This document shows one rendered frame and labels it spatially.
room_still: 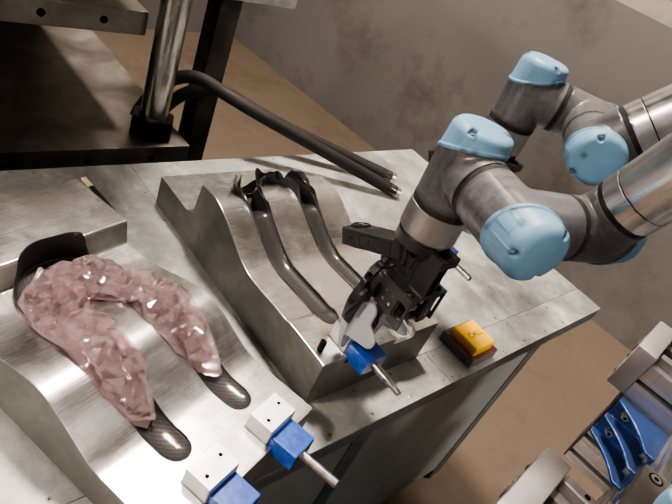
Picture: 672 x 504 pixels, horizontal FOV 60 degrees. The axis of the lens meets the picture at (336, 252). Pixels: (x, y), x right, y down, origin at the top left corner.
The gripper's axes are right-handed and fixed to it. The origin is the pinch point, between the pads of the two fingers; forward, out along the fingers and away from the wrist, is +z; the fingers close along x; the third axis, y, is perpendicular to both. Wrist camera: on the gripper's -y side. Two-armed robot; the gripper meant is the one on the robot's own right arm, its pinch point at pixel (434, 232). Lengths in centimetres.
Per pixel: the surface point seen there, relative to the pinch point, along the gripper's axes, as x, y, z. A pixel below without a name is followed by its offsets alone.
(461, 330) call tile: 0.2, 14.7, 11.4
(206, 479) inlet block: -58, 22, 7
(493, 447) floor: 80, 19, 95
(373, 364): -29.4, 17.6, 5.1
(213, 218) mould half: -36.0, -17.7, 5.1
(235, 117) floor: 105, -202, 95
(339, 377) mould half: -30.5, 14.4, 11.2
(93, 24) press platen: -38, -67, -5
